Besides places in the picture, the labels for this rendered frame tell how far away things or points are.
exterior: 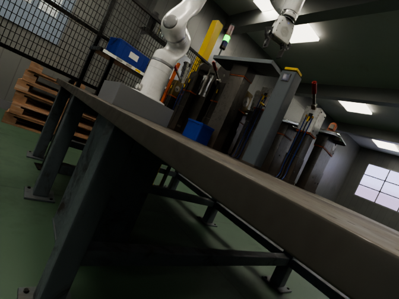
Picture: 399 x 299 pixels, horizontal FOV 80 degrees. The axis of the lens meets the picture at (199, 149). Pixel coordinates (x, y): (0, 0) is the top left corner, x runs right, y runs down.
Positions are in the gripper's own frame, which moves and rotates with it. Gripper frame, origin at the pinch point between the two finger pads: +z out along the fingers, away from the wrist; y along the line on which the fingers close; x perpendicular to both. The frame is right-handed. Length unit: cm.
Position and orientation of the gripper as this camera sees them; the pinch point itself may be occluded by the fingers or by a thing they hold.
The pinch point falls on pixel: (272, 51)
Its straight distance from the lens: 126.8
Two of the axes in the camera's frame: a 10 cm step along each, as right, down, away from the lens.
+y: 8.4, 3.6, 4.1
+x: -3.6, -2.0, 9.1
